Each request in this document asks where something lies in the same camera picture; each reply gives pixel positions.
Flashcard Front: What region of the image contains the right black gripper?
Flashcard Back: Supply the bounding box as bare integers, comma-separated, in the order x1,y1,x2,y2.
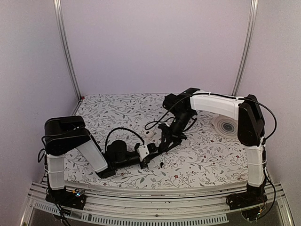
160,110,194,152

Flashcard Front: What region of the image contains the black earbud charging case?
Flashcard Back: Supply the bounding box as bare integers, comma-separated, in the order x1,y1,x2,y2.
156,147,165,155

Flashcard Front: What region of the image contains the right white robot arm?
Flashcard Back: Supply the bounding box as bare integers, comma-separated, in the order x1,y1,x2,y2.
158,88,267,210

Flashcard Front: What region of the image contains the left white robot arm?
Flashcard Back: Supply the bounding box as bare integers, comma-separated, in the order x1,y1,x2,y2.
41,116,159,210

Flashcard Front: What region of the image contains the open white charging case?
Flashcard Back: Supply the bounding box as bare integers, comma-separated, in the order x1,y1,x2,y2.
144,130,156,138

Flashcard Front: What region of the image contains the floral patterned table mat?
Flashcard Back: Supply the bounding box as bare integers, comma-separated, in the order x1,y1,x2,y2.
64,94,248,189

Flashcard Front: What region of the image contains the striped ceramic saucer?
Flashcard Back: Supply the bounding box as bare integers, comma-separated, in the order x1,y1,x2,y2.
211,115,238,139

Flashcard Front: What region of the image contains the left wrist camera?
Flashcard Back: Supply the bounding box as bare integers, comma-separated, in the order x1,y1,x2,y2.
135,143,157,162

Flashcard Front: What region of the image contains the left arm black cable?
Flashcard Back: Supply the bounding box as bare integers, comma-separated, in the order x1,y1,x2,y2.
104,127,145,153

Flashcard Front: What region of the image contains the front aluminium rail base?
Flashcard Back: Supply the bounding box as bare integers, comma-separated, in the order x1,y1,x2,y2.
18,177,298,226

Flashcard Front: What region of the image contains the right aluminium frame post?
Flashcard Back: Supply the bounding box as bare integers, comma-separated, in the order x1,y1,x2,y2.
231,0,258,96

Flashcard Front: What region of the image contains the aluminium frame post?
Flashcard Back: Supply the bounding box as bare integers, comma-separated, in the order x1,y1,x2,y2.
231,0,258,96
53,0,82,101

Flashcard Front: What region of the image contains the left aluminium frame post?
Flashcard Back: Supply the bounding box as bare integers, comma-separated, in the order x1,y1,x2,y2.
53,0,82,101

